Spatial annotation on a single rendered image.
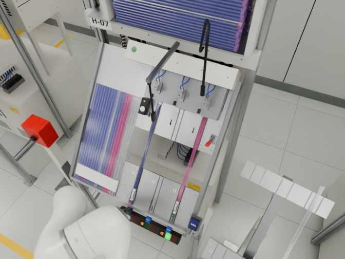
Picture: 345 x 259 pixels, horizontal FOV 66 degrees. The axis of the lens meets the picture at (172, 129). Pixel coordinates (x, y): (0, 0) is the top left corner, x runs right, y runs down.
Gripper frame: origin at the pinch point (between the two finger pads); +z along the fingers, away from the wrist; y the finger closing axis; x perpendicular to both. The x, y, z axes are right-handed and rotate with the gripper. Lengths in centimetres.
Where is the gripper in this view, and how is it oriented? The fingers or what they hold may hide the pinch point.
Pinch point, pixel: (127, 211)
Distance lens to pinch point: 138.0
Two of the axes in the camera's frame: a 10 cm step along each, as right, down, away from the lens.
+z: 3.3, -0.9, 9.4
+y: 9.0, 3.3, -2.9
